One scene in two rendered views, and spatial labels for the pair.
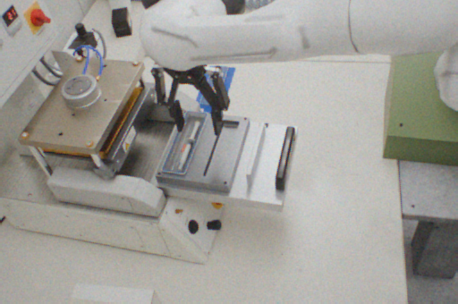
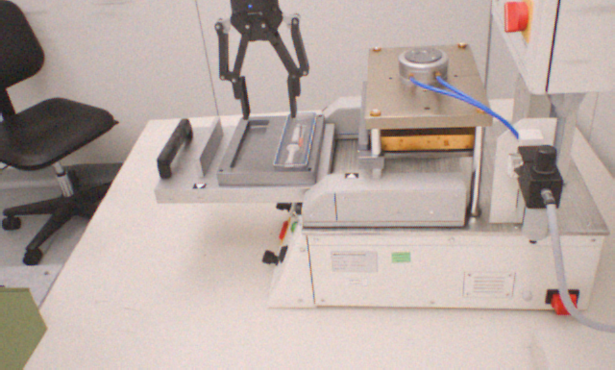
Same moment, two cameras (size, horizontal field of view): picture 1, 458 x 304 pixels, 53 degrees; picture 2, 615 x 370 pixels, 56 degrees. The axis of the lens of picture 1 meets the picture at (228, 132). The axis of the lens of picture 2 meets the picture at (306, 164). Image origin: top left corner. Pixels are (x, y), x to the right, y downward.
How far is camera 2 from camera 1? 1.61 m
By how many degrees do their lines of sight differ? 100
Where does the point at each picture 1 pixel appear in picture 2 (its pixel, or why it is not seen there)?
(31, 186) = (492, 130)
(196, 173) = (277, 120)
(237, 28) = not seen: outside the picture
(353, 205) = (116, 265)
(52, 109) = (455, 64)
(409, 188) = (36, 292)
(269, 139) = (193, 172)
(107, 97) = (388, 80)
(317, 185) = (156, 283)
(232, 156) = (237, 135)
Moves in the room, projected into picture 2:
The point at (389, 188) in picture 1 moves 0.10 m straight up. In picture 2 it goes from (61, 289) to (44, 250)
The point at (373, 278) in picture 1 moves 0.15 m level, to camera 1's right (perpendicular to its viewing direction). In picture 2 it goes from (125, 209) to (57, 224)
